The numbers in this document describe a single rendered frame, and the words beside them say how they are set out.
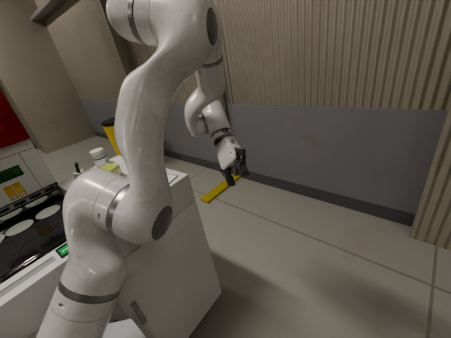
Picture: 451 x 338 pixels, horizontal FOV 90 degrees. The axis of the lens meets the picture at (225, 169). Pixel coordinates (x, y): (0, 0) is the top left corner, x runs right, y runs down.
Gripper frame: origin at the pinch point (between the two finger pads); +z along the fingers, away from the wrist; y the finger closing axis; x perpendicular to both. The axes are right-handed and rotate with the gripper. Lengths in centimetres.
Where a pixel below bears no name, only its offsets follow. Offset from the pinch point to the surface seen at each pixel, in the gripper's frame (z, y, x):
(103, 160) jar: -43, 64, 33
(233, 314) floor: 60, 81, -25
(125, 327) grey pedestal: 31, 18, 40
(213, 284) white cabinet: 39, 75, -14
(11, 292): 13, 27, 64
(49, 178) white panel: -38, 70, 58
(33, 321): 22, 32, 61
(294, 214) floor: 16, 85, -114
